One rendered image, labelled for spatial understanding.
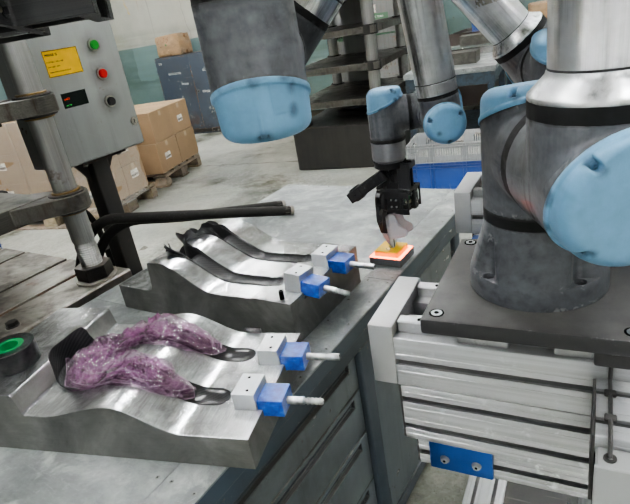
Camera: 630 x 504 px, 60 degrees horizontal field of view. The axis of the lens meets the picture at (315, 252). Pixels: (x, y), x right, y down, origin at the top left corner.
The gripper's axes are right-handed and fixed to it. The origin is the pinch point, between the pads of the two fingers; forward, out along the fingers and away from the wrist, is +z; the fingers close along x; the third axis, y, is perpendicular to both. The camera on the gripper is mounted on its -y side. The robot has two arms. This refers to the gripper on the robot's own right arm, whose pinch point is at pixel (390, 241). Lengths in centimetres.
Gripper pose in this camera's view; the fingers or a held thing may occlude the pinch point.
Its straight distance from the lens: 129.2
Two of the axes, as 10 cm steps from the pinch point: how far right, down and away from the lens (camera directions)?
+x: 5.2, -4.2, 7.4
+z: 1.5, 9.0, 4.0
